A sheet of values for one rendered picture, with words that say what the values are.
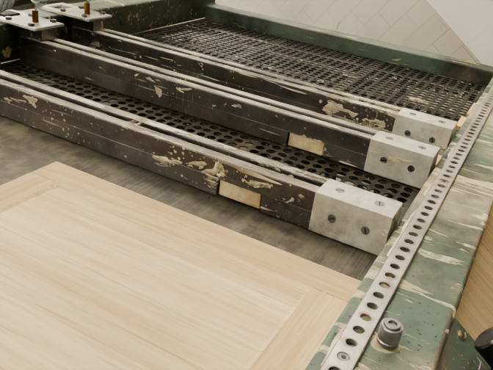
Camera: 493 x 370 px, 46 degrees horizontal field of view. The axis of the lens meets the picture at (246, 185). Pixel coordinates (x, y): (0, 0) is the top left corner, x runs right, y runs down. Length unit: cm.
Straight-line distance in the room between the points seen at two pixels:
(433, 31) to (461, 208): 512
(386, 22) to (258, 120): 502
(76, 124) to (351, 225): 56
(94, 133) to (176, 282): 45
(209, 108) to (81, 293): 67
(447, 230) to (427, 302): 20
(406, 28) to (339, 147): 501
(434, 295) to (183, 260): 33
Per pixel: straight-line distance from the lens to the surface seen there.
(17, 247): 84
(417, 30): 614
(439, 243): 90
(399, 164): 117
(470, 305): 140
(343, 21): 639
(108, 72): 146
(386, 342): 67
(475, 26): 454
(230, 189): 98
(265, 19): 226
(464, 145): 130
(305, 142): 122
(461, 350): 75
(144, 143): 106
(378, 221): 89
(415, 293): 78
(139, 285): 76
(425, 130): 134
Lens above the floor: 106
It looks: 3 degrees up
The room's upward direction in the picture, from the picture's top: 40 degrees counter-clockwise
